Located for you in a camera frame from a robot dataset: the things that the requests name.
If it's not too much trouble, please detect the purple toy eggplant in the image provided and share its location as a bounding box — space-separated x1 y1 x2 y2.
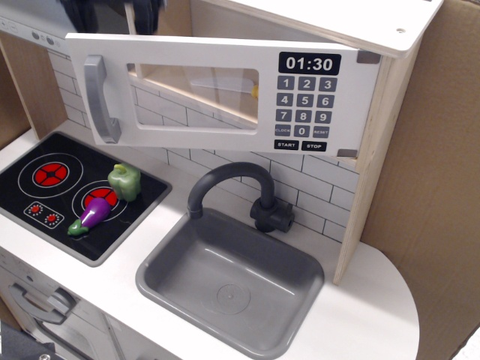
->
67 198 111 236

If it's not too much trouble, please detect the grey oven door handle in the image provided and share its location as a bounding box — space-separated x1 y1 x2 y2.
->
8 283 77 325

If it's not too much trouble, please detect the brown cardboard panel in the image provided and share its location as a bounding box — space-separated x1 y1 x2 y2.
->
362 1 479 359

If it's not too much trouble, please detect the wooden microwave cabinet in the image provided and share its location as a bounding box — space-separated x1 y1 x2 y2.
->
123 0 446 286

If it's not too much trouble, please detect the green toy bell pepper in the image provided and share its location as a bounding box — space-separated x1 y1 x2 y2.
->
107 163 141 202

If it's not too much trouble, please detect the white toy microwave door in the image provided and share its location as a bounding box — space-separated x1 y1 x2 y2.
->
66 33 381 158

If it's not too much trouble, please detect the grey toy faucet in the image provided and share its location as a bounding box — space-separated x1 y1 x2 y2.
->
187 162 295 233

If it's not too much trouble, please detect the grey plastic sink basin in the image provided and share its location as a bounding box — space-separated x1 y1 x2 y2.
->
136 208 325 359

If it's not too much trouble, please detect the black toy stovetop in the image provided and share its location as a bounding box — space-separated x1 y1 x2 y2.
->
1 132 172 267

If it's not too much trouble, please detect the yellow toy inside microwave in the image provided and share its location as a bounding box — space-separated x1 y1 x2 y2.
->
250 85 259 99

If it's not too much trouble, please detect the white toy oven door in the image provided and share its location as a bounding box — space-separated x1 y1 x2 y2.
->
1 250 120 359

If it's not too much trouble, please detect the grey range hood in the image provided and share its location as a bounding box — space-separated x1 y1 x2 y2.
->
1 1 79 55

